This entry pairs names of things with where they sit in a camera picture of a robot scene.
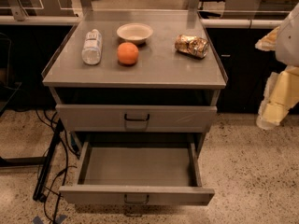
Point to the foam-padded gripper body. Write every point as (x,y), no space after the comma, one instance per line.
(288,44)

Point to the grey drawer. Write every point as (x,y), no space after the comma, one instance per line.
(138,169)
(137,118)

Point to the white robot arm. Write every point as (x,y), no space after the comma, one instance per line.
(281,92)

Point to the grey top drawer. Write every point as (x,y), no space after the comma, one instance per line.
(137,118)

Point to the grey drawer cabinet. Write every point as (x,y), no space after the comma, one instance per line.
(161,75)

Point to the crushed gold can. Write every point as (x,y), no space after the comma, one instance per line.
(192,45)

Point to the white paper bowl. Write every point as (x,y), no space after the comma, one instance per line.
(136,33)

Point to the orange fruit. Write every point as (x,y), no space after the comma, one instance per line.
(127,53)

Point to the clear plastic water bottle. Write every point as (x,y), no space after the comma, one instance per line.
(92,48)

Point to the black stand leg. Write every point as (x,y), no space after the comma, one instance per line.
(41,181)

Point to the white horizontal rail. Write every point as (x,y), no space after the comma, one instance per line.
(220,23)

